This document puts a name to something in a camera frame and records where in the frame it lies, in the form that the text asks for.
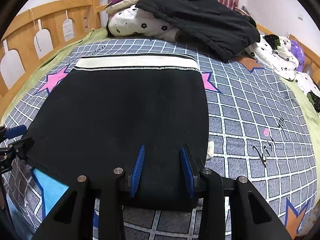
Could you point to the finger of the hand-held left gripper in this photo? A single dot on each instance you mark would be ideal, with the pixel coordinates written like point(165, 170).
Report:
point(15, 132)
point(22, 146)

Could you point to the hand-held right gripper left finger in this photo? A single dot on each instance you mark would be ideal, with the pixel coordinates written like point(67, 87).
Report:
point(137, 170)

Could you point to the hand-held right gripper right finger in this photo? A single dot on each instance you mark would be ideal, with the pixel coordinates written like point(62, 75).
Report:
point(187, 167)

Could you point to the black pants with white waistband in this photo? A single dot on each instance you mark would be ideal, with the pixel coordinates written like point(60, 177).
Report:
point(125, 105)

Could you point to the grey checked bed sheet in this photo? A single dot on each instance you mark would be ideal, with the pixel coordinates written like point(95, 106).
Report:
point(250, 130)

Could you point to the white floral quilt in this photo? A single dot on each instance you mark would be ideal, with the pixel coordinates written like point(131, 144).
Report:
point(125, 22)

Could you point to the black jacket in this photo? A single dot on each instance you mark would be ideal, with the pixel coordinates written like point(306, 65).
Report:
point(200, 20)

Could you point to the purple plush toy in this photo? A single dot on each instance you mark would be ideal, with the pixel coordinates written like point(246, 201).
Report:
point(298, 55)

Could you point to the purple orange pillow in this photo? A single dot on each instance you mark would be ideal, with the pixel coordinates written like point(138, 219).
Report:
point(120, 3)

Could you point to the wooden bed frame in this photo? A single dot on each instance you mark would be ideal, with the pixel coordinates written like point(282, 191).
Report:
point(50, 12)

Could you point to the white wall socket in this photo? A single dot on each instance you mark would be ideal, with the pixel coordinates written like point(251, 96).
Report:
point(300, 17)

